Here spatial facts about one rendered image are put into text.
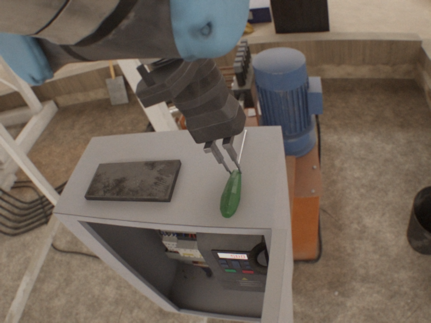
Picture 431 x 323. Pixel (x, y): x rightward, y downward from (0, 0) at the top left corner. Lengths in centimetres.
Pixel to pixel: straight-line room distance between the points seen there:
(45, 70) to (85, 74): 333
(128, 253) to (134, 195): 35
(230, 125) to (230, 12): 26
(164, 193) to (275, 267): 21
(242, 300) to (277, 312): 65
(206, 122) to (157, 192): 14
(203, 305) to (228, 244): 54
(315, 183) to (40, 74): 113
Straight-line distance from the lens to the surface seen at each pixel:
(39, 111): 401
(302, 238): 154
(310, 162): 134
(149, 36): 17
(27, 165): 200
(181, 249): 78
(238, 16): 19
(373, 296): 173
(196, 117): 42
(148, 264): 94
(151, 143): 60
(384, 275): 178
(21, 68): 29
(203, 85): 38
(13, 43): 27
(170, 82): 32
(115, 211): 52
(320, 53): 282
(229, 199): 43
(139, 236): 88
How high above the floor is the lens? 161
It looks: 46 degrees down
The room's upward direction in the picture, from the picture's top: 20 degrees counter-clockwise
